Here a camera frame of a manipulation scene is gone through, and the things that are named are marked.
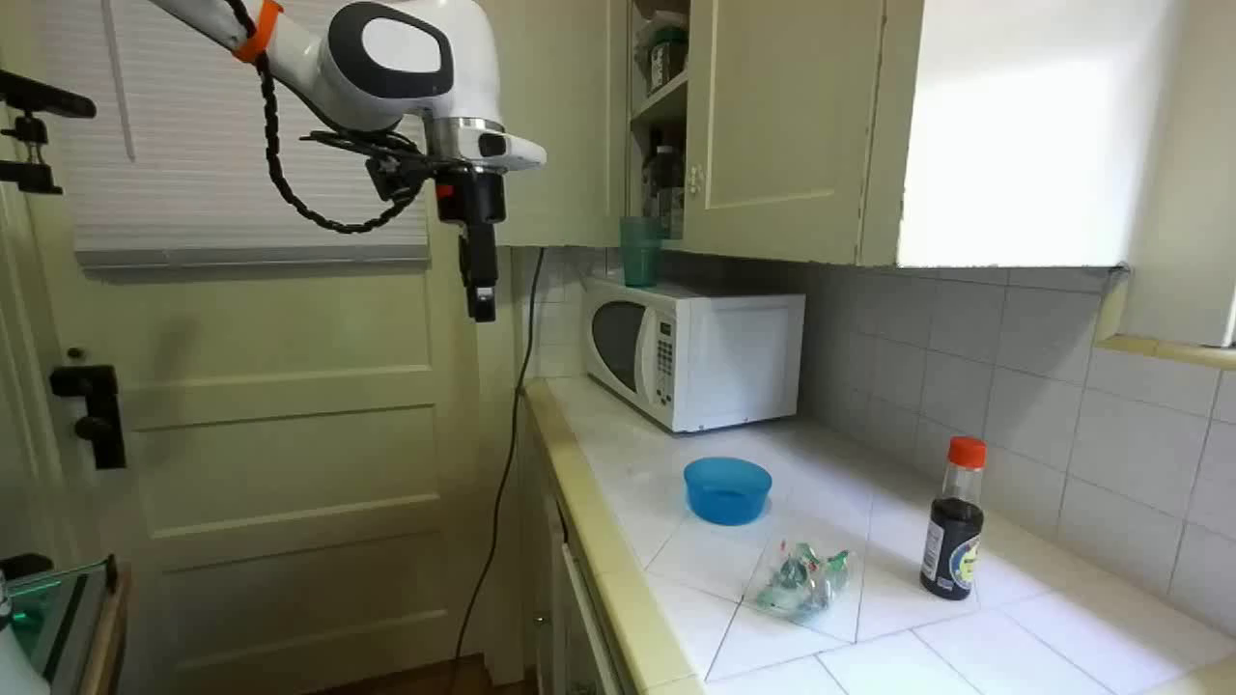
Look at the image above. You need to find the white window blind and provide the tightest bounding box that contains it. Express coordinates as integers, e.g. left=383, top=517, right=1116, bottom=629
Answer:
left=52, top=0, right=437, bottom=279

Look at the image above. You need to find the black coiled robot cable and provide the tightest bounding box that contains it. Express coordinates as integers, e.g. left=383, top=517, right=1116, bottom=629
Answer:
left=260, top=68, right=430, bottom=240

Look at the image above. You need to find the blue plastic bowl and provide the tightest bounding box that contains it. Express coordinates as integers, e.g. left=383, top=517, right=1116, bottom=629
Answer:
left=678, top=453, right=777, bottom=527

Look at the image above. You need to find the crumpled clear plastic bag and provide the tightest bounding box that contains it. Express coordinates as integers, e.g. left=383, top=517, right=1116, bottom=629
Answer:
left=750, top=535, right=858, bottom=625

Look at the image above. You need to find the cream panelled door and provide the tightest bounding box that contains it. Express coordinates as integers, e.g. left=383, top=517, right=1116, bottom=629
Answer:
left=23, top=187, right=534, bottom=695

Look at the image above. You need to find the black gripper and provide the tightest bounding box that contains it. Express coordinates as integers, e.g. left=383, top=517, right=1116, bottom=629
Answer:
left=433, top=166, right=509, bottom=323

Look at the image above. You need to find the cream wall cabinet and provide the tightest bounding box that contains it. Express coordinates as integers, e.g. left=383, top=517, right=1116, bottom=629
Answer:
left=476, top=0, right=1180, bottom=269

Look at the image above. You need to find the white base cabinet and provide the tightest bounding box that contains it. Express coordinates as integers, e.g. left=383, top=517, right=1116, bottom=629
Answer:
left=520, top=415, right=637, bottom=695

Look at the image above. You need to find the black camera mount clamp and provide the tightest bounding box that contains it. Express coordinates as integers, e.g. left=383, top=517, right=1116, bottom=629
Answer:
left=0, top=68, right=100, bottom=199

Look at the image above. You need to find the glass topped side stand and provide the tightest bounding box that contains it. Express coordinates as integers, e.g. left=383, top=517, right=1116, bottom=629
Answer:
left=0, top=550, right=135, bottom=695

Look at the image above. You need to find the teal plastic cup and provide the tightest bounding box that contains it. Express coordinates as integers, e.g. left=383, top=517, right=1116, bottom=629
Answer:
left=618, top=213, right=666, bottom=288

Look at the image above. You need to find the soy sauce bottle red cap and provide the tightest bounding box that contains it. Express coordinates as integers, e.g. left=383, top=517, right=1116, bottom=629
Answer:
left=914, top=431, right=993, bottom=603

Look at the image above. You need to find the black door lock handle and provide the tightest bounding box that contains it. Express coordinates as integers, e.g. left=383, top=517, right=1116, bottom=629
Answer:
left=47, top=361, right=132, bottom=476

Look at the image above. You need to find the black hanging power cord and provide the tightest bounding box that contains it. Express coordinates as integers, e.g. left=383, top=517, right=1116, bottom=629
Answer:
left=441, top=243, right=552, bottom=695

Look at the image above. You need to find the white microwave oven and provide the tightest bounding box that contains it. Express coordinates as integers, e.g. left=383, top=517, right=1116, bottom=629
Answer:
left=578, top=279, right=812, bottom=435

